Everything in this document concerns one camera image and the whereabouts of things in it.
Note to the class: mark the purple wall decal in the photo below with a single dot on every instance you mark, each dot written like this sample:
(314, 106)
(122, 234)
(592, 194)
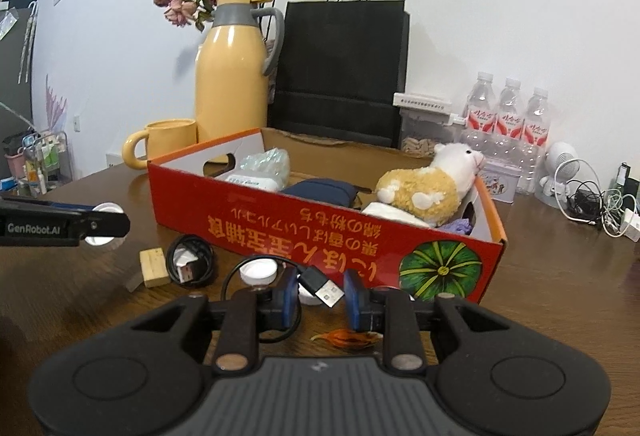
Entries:
(56, 104)

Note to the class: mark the clear bubble wrap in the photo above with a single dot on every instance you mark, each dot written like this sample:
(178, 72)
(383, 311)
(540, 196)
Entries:
(265, 164)

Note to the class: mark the dark green device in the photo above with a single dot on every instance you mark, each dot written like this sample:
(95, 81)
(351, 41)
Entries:
(627, 178)

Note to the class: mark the white charger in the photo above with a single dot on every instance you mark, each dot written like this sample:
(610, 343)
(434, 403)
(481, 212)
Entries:
(631, 225)

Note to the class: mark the yellow thermos jug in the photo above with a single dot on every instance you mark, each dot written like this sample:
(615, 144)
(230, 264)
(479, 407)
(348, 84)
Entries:
(230, 81)

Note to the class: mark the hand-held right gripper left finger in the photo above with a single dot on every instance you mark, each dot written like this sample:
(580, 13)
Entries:
(291, 301)

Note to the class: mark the black power adapter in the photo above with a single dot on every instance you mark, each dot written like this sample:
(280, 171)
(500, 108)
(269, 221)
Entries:
(585, 202)

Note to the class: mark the small white fan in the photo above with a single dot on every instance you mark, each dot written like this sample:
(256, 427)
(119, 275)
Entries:
(557, 166)

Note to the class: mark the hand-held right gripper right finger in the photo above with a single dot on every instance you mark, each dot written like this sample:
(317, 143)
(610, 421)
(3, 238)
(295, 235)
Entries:
(352, 303)

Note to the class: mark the black paper bag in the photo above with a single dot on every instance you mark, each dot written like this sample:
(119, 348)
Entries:
(340, 66)

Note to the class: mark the white wall socket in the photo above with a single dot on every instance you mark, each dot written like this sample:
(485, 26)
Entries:
(77, 123)

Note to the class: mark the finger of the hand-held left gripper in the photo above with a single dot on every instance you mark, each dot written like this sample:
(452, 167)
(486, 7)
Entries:
(60, 204)
(107, 225)

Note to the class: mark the orange cardboard box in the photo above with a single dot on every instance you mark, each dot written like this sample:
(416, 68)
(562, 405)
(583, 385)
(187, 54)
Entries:
(300, 236)

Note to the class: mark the clear lidded food container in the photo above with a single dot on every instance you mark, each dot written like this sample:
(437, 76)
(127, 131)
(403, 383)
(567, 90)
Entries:
(425, 131)

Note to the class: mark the purple fuzzy cloth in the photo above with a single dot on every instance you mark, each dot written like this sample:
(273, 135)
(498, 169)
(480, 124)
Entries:
(457, 226)

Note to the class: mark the small wooden block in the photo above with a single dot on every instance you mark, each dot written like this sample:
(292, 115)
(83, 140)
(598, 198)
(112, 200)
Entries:
(154, 267)

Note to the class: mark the white printed tin box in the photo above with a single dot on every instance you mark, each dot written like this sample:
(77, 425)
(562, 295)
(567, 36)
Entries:
(500, 183)

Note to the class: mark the white and tan plush sheep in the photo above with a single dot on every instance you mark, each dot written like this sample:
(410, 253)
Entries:
(425, 188)

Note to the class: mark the yellow mug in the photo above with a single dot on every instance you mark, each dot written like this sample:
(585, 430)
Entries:
(170, 141)

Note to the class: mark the orange dried petal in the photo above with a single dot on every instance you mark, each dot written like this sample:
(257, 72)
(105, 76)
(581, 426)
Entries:
(350, 340)

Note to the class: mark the navy zip pouch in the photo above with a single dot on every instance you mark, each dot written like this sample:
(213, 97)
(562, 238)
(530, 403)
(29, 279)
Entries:
(320, 191)

